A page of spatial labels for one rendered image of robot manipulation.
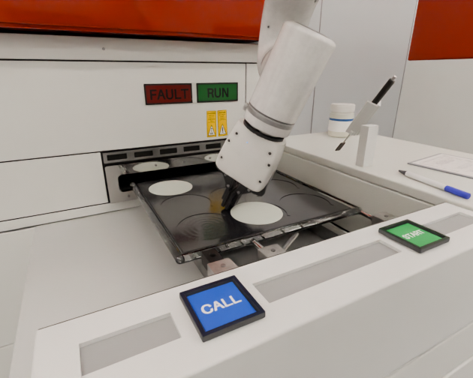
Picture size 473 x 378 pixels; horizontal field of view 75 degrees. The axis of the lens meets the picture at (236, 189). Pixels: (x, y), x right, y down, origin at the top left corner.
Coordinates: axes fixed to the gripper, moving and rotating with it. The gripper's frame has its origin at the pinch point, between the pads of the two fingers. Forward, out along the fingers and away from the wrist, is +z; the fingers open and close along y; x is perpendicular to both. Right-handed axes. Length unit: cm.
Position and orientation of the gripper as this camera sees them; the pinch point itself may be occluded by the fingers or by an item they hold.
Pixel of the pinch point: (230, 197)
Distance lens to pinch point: 60.4
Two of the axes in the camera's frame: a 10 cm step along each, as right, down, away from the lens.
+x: 4.4, -3.2, 8.4
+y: 8.2, 5.4, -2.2
